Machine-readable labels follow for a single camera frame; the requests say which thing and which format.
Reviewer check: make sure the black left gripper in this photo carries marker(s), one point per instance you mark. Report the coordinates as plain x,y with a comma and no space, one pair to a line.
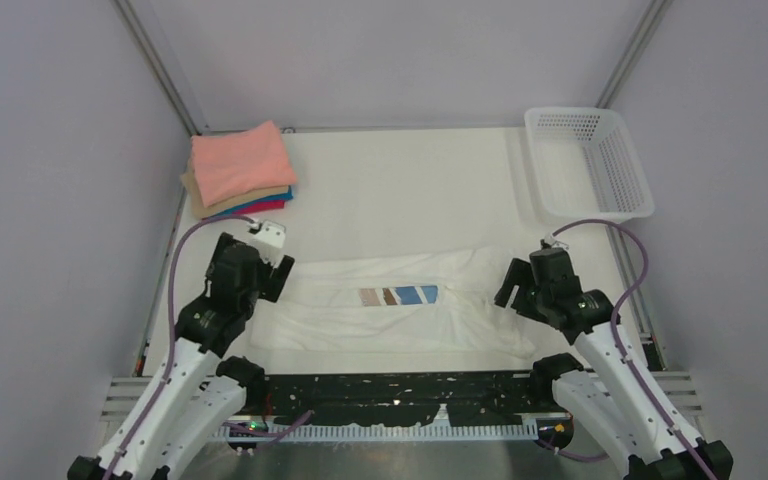
277,278

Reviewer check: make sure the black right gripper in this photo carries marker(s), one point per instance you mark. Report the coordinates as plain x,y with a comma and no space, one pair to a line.
519,273

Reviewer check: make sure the white printed t-shirt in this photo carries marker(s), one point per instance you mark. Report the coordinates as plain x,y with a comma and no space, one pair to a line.
423,303

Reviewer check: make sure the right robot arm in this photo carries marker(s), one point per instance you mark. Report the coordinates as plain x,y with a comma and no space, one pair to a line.
604,384

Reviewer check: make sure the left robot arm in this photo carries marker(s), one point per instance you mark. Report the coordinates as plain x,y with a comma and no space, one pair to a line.
197,387

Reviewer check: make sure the folded magenta t-shirt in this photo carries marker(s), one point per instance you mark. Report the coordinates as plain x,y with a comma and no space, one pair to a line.
257,207

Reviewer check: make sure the folded tan t-shirt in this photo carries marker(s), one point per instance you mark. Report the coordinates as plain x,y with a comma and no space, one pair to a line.
201,210

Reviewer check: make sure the folded pink t-shirt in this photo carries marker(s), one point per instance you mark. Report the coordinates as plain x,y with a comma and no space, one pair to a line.
237,163

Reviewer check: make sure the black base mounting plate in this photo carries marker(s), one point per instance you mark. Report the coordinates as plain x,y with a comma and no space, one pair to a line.
477,398

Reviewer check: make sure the white plastic laundry basket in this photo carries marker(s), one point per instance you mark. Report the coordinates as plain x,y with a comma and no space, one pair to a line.
582,163

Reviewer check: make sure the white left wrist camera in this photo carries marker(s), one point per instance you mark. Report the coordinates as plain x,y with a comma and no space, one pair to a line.
267,236

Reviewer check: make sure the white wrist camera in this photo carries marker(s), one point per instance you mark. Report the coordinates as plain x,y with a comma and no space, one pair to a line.
267,236
553,244

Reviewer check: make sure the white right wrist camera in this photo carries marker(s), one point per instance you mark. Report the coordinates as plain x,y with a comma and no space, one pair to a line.
553,244

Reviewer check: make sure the white slotted cable duct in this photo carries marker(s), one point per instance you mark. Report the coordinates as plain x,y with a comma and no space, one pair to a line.
434,432

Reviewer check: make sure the aluminium frame rail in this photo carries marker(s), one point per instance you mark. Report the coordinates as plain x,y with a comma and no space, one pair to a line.
143,25

